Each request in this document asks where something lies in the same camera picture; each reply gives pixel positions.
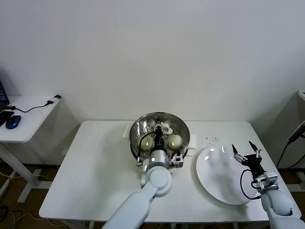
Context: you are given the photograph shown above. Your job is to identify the black cable with plug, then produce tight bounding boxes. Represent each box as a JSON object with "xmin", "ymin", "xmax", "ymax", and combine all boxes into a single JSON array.
[{"xmin": 276, "ymin": 120, "xmax": 305, "ymax": 169}]

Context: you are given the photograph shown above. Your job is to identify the blue computer mouse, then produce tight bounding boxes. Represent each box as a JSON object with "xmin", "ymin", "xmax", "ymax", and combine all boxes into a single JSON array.
[{"xmin": 4, "ymin": 114, "xmax": 21, "ymax": 130}]

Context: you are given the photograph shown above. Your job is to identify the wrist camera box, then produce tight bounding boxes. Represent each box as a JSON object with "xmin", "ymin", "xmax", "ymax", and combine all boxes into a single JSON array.
[
  {"xmin": 254, "ymin": 170, "xmax": 280, "ymax": 192},
  {"xmin": 170, "ymin": 152, "xmax": 184, "ymax": 169}
]

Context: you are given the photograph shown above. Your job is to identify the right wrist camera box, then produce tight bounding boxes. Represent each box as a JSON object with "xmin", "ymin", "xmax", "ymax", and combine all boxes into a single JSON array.
[{"xmin": 254, "ymin": 170, "xmax": 280, "ymax": 192}]

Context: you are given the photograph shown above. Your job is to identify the perforated steel steamer basket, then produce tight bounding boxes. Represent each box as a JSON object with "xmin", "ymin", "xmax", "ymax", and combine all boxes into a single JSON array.
[{"xmin": 122, "ymin": 111, "xmax": 198, "ymax": 165}]

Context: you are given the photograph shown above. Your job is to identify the white steamed baozi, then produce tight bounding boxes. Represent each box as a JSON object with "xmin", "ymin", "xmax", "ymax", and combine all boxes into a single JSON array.
[
  {"xmin": 166, "ymin": 134, "xmax": 184, "ymax": 150},
  {"xmin": 138, "ymin": 135, "xmax": 154, "ymax": 151}
]

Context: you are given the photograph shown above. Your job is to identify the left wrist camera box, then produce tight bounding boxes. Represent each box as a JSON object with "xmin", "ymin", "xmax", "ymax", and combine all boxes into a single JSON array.
[{"xmin": 170, "ymin": 152, "xmax": 184, "ymax": 169}]

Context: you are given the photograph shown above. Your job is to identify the white side desk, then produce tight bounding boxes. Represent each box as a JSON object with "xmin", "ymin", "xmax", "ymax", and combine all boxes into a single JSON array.
[{"xmin": 0, "ymin": 95, "xmax": 62, "ymax": 204}]

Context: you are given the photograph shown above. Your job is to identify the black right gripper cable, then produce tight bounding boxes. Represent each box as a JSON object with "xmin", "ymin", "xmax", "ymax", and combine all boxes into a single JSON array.
[{"xmin": 240, "ymin": 169, "xmax": 262, "ymax": 201}]

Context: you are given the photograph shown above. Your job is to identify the round glass pot lid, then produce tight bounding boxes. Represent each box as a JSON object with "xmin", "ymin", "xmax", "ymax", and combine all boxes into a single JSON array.
[{"xmin": 130, "ymin": 112, "xmax": 191, "ymax": 156}]

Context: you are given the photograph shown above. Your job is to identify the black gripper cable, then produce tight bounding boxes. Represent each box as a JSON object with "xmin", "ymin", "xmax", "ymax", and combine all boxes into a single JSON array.
[
  {"xmin": 240, "ymin": 169, "xmax": 262, "ymax": 201},
  {"xmin": 135, "ymin": 133, "xmax": 157, "ymax": 167}
]

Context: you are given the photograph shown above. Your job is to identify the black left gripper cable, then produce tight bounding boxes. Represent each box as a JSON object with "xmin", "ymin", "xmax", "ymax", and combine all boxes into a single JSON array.
[{"xmin": 135, "ymin": 133, "xmax": 157, "ymax": 167}]

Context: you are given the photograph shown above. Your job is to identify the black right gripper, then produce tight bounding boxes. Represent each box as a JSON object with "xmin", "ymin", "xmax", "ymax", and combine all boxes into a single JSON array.
[{"xmin": 231, "ymin": 140, "xmax": 268, "ymax": 178}]

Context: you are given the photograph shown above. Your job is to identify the thin black desk cable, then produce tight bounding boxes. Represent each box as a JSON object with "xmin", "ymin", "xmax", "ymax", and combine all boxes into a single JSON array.
[{"xmin": 7, "ymin": 101, "xmax": 53, "ymax": 114}]

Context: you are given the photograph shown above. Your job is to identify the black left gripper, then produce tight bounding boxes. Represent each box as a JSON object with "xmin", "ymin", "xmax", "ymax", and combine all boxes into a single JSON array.
[{"xmin": 152, "ymin": 118, "xmax": 166, "ymax": 151}]

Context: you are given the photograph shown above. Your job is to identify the white round plate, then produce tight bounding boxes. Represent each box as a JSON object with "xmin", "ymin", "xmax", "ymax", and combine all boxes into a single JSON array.
[{"xmin": 192, "ymin": 146, "xmax": 263, "ymax": 207}]

